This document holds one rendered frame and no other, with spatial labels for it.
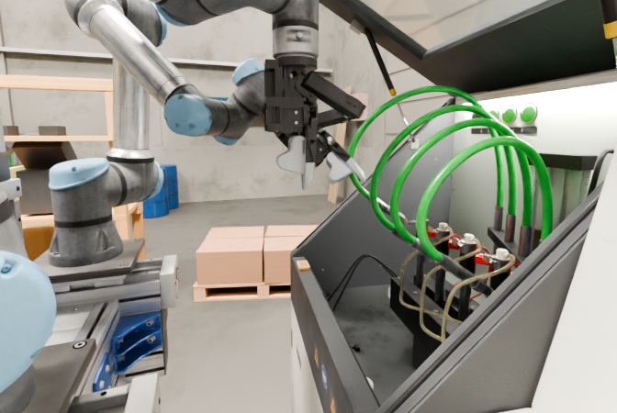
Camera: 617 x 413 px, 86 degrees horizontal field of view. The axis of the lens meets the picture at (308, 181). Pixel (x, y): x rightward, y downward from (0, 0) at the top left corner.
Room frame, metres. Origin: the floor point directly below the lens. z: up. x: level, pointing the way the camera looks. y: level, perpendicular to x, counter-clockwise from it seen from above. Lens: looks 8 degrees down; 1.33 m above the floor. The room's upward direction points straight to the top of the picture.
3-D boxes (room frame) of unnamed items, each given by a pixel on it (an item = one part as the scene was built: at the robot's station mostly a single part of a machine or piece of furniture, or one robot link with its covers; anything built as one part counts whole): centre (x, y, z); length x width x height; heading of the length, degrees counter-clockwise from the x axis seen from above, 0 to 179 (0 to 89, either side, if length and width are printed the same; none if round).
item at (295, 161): (0.55, 0.02, 1.28); 0.06 x 0.03 x 0.09; 101
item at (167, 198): (5.69, 2.64, 0.40); 1.07 x 0.66 x 0.79; 19
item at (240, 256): (2.91, 0.40, 0.21); 1.18 x 0.85 x 0.41; 101
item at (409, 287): (0.62, -0.28, 0.91); 0.34 x 0.10 x 0.15; 11
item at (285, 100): (0.56, 0.03, 1.39); 0.09 x 0.08 x 0.12; 101
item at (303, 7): (0.56, 0.02, 1.55); 0.09 x 0.08 x 0.11; 143
